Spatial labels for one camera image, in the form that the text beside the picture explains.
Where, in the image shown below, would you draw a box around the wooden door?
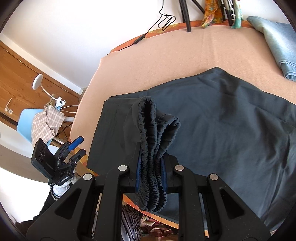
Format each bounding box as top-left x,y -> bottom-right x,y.
0,40 -> 81,121

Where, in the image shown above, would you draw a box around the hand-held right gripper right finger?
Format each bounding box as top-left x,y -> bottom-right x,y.
162,155 -> 271,241

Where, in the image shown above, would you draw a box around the black tripod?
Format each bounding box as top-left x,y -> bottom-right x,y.
178,0 -> 206,32

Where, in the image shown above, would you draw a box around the white clip lamp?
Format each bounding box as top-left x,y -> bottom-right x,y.
32,74 -> 67,109

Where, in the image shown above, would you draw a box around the folded blue jeans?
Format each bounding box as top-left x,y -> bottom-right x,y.
246,16 -> 296,82

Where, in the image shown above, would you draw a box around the black cable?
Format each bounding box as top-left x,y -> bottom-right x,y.
133,0 -> 176,45

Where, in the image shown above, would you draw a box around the plaid cloth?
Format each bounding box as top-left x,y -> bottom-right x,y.
31,107 -> 66,142

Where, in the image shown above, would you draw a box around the black folded poles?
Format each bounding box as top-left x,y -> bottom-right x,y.
220,0 -> 235,26

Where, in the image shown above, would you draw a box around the leopard print cloth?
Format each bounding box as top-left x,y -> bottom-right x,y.
43,99 -> 56,110

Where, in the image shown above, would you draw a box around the white lamp cable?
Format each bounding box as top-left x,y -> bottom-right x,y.
60,105 -> 79,121

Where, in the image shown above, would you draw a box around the peach blanket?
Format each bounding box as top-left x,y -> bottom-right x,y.
69,20 -> 296,139

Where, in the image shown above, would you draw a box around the blue chair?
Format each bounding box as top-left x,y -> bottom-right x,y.
17,108 -> 77,149

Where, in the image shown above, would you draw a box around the person's striped clothing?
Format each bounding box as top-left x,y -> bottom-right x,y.
120,206 -> 144,241

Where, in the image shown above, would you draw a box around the orange and teal patterned cloth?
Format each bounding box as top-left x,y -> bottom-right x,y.
230,0 -> 243,29

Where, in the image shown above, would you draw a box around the dark grey pants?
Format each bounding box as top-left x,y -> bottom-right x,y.
86,67 -> 296,234

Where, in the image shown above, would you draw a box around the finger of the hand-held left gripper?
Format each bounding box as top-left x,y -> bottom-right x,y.
68,149 -> 87,164
59,136 -> 84,156

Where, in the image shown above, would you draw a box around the orange patterned scarf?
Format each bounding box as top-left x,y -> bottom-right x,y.
201,0 -> 223,29

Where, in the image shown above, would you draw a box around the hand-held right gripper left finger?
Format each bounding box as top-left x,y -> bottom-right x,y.
26,144 -> 142,241

